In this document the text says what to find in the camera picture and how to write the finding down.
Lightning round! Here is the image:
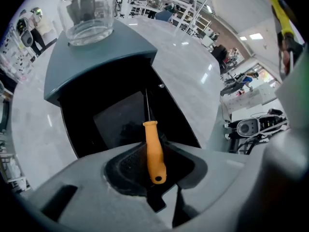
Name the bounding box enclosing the black chair with jacket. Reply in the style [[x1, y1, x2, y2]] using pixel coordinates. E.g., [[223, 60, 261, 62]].
[[211, 44, 229, 74]]

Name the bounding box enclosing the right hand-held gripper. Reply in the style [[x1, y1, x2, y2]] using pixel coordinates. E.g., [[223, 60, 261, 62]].
[[275, 31, 309, 130]]

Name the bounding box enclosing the dark blue box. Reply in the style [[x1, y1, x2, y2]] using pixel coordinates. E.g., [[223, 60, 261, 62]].
[[43, 18, 202, 159]]

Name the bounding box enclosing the orange marker pen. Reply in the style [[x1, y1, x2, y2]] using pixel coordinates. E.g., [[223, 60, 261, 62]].
[[142, 88, 168, 185]]

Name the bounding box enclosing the clear glass jar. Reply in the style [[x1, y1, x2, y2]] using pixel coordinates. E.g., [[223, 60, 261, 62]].
[[57, 0, 116, 47]]

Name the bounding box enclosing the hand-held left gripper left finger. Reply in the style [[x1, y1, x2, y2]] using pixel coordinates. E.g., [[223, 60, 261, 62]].
[[14, 141, 174, 232]]

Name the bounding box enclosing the white metal rack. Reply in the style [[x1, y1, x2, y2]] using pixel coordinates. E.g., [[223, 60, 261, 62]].
[[173, 0, 213, 37]]

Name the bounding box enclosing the blue chair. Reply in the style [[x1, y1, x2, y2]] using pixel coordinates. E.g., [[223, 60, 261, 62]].
[[154, 10, 173, 23]]

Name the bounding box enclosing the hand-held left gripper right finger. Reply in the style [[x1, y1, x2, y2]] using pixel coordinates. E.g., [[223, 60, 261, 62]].
[[165, 140, 266, 232]]

